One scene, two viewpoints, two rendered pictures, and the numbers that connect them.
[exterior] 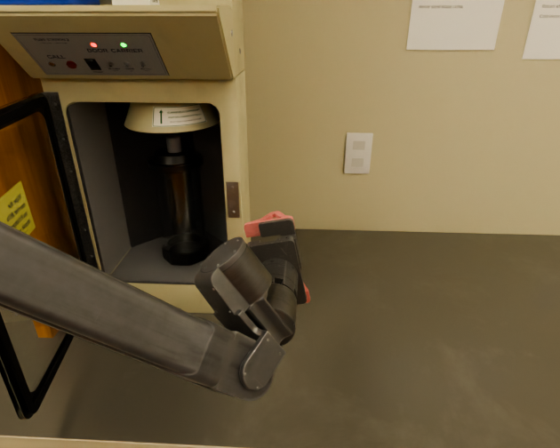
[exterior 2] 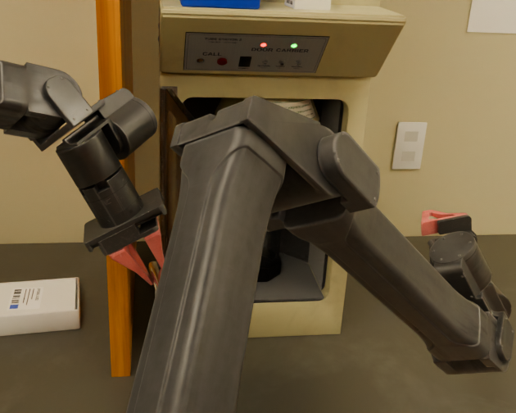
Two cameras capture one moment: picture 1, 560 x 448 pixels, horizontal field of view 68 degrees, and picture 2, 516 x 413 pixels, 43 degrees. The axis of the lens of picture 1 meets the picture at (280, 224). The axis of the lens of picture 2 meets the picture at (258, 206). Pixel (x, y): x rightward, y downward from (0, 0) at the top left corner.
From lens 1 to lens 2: 0.52 m
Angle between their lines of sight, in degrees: 12
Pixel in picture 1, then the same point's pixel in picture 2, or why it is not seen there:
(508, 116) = not seen: outside the picture
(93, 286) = (427, 269)
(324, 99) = (375, 83)
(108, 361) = not seen: hidden behind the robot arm
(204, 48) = (370, 50)
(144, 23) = (330, 29)
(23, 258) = (401, 244)
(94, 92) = (218, 88)
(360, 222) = (405, 227)
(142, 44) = (314, 45)
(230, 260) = (472, 250)
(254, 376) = (505, 349)
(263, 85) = not seen: hidden behind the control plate
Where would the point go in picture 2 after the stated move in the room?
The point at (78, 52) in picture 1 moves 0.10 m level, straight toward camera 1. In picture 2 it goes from (241, 50) to (286, 63)
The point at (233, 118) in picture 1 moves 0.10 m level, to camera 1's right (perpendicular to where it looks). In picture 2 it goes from (362, 115) to (421, 115)
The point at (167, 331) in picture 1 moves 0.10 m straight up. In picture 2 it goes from (459, 308) to (475, 223)
